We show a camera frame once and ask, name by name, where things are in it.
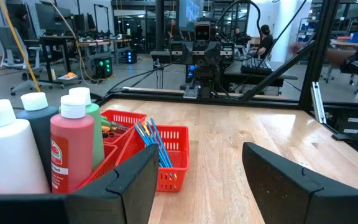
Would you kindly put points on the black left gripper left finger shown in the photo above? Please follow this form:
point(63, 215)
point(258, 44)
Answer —
point(120, 202)

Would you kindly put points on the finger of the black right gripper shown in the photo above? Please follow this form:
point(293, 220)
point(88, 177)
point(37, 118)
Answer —
point(189, 51)
point(215, 51)

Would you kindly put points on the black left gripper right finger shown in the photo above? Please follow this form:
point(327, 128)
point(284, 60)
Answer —
point(284, 199)

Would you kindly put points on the green paint bottle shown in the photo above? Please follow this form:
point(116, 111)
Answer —
point(98, 137)

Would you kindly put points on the red paint bottle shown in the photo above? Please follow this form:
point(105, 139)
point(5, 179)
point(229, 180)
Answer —
point(73, 149)

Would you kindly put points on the black paint bottle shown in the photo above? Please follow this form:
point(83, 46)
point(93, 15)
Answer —
point(42, 124)

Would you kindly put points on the white paint bottle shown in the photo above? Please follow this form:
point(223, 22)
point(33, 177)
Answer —
point(8, 155)

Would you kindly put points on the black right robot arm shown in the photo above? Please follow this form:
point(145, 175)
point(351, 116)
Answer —
point(205, 77)

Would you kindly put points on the large display screen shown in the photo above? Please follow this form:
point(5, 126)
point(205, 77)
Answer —
point(191, 12)

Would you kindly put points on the red plastic mesh basket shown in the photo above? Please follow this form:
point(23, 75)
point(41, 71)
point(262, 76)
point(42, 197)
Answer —
point(179, 155)
point(104, 165)
point(123, 117)

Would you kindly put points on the computer keyboard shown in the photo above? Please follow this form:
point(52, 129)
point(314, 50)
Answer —
point(255, 66)

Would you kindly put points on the person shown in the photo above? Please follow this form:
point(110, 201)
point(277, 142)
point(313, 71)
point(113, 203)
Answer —
point(264, 40)

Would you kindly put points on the computer tower blue lights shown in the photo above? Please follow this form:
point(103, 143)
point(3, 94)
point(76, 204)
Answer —
point(131, 57)

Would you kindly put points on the computer tower green lights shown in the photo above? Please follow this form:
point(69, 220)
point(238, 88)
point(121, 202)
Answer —
point(102, 68)

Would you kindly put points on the black box white labels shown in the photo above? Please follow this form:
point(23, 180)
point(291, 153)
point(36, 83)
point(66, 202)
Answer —
point(353, 126)

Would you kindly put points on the small yellow object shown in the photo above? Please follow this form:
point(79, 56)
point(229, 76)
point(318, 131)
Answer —
point(70, 75)

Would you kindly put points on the black-legged desk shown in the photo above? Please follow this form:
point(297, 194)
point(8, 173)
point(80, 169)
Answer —
point(54, 39)

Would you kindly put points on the grey office chair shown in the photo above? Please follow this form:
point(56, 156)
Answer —
point(8, 43)

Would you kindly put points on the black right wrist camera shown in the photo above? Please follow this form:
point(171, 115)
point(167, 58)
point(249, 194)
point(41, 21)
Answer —
point(203, 31)

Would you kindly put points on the black aluminium table frame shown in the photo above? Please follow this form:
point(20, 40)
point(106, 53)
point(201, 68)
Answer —
point(259, 103)

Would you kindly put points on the silver metal bracket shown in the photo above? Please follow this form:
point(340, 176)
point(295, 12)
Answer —
point(318, 102)

